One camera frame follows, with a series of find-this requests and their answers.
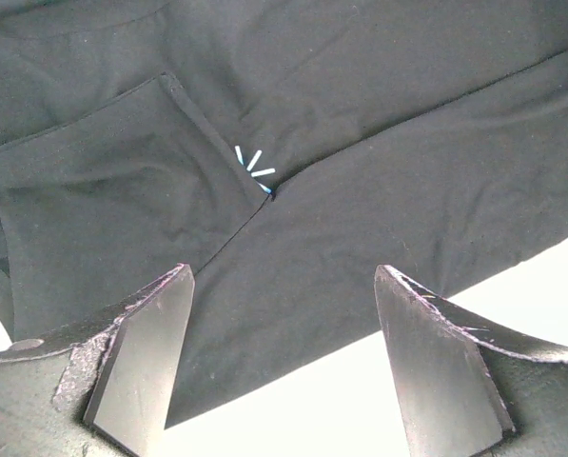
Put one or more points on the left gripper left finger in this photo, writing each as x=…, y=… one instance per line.
x=99, y=387

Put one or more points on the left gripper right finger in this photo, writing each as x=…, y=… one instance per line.
x=467, y=386

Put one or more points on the black t-shirt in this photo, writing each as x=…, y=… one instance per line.
x=281, y=149

